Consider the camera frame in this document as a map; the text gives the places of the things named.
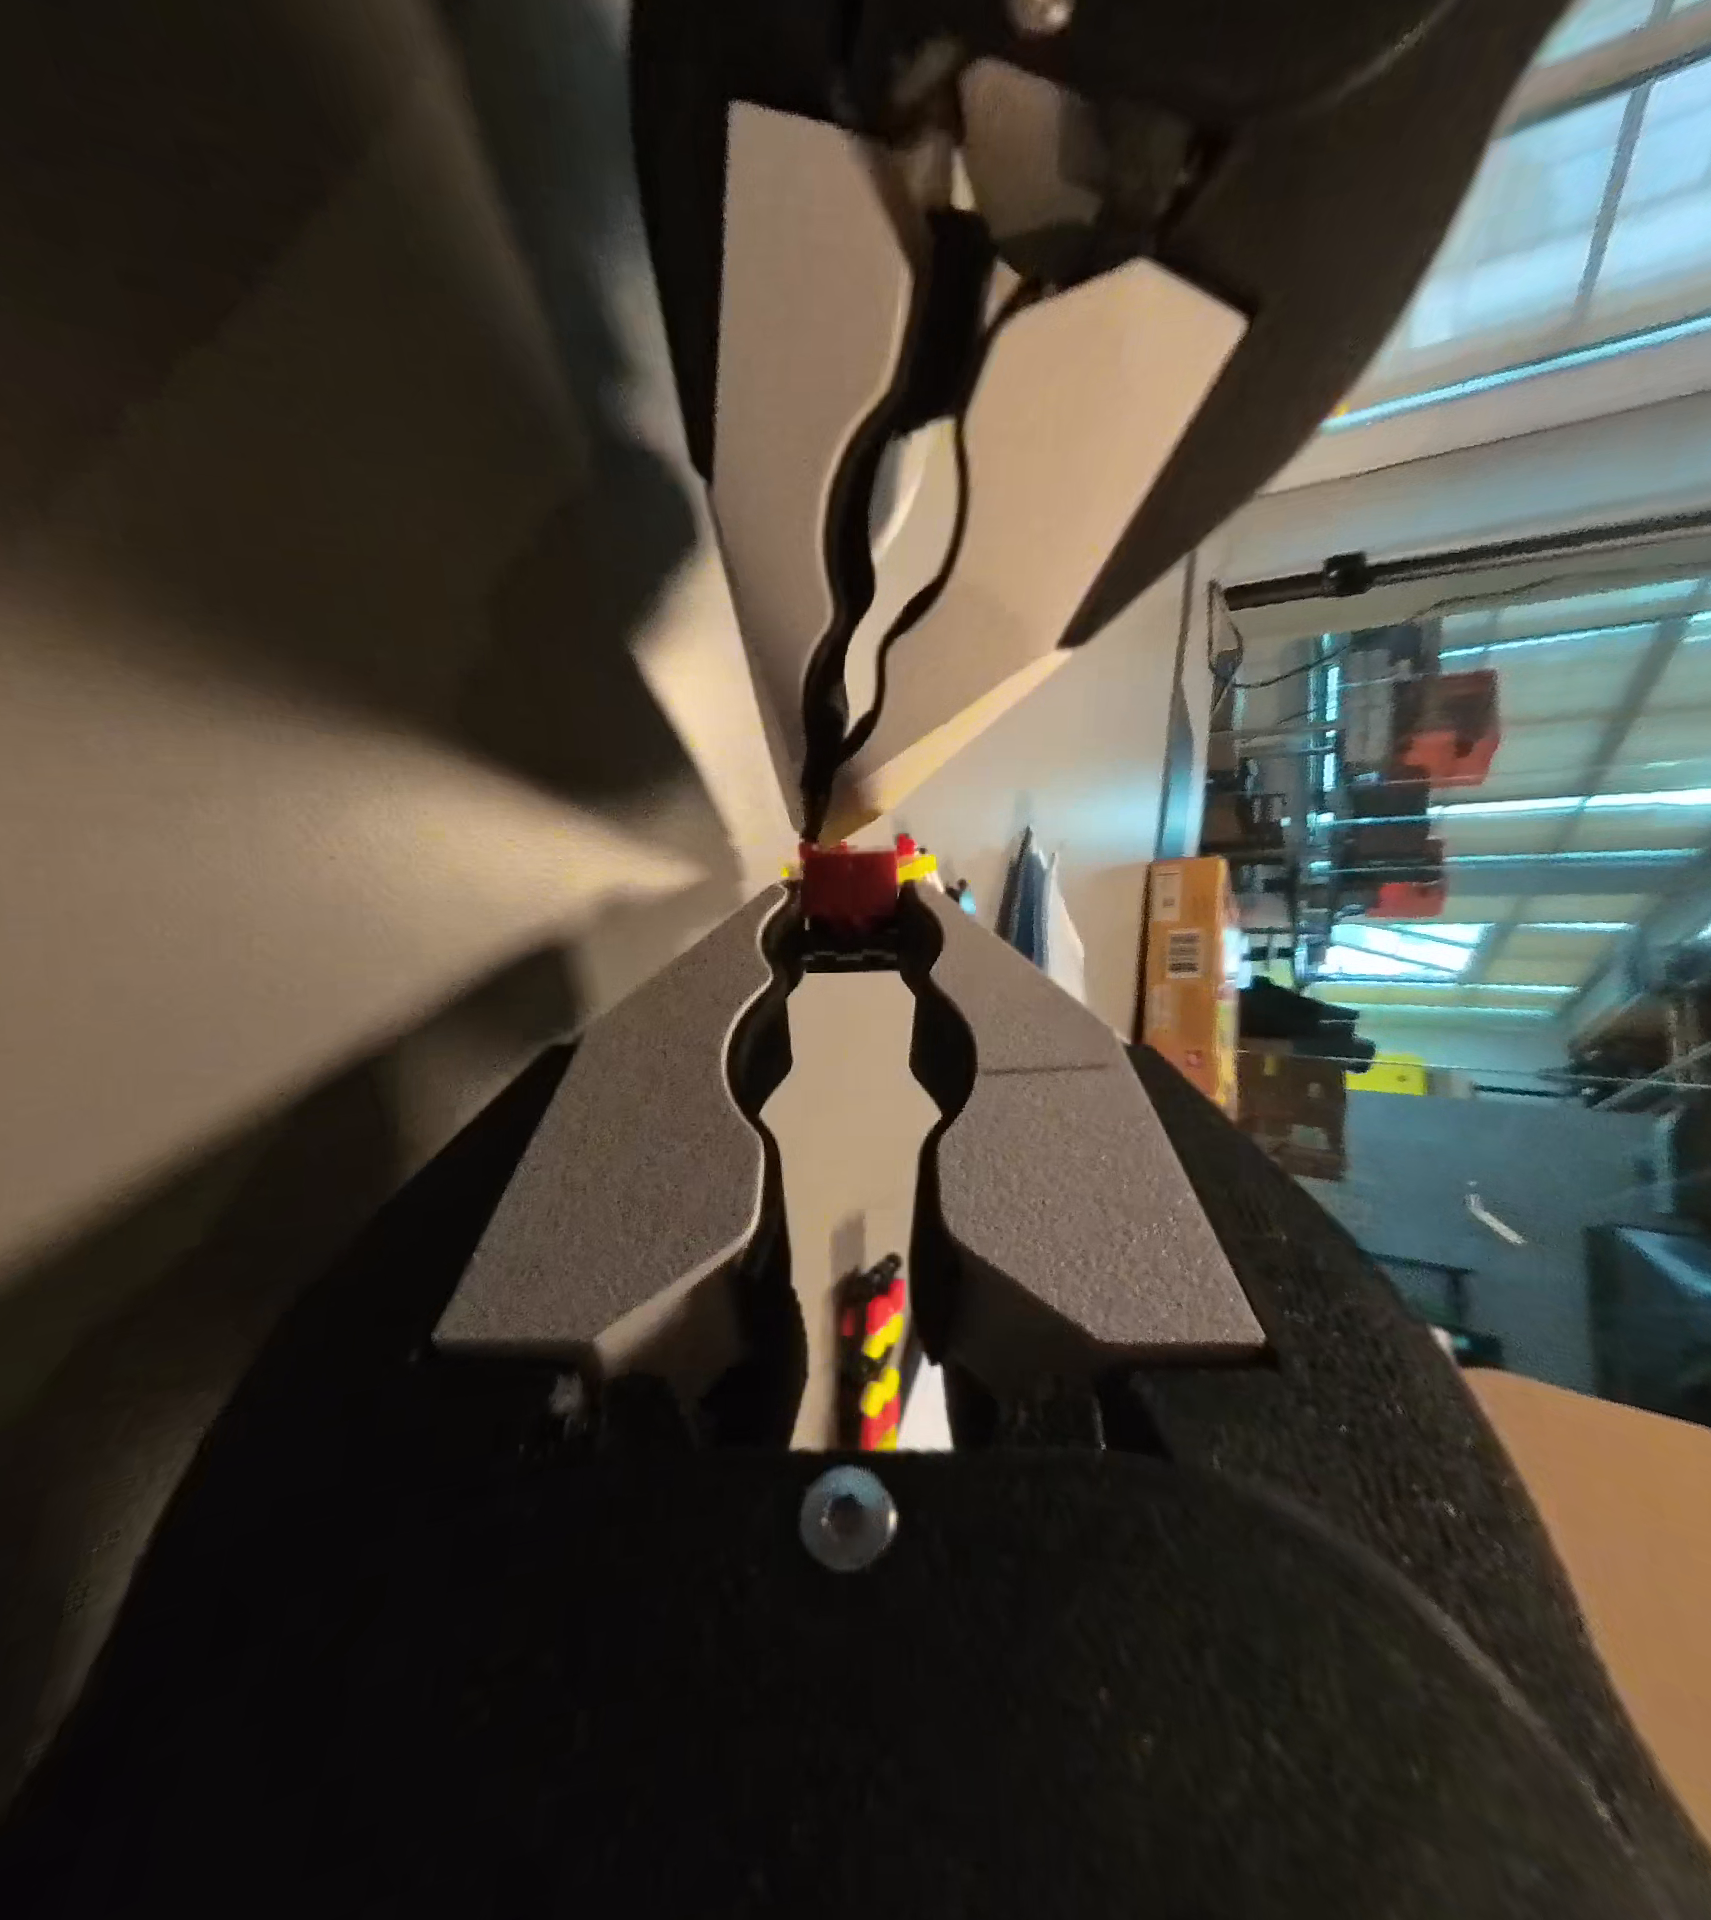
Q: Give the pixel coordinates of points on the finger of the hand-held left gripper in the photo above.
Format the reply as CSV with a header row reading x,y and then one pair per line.
x,y
796,330
1080,465

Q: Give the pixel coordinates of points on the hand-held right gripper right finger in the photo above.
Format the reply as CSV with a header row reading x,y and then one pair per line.
x,y
1080,1201

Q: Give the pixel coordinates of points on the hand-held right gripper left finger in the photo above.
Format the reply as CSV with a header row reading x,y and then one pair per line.
x,y
630,1184

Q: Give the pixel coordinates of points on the small red yellow lego assembly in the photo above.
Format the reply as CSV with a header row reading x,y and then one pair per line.
x,y
848,885

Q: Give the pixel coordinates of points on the long red yellow lego assembly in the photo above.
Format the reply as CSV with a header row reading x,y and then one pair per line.
x,y
874,1350

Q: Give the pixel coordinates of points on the orange lego box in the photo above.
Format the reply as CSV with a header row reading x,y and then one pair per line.
x,y
1188,960

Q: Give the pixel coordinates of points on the open instruction booklet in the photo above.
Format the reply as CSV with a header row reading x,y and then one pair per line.
x,y
1042,914

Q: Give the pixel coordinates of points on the large window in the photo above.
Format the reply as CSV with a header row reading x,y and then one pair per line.
x,y
1620,225

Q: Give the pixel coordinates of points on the storage shelves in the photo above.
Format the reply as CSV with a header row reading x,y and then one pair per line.
x,y
1366,765

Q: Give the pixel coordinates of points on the black pole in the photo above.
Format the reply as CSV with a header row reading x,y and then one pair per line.
x,y
1516,559

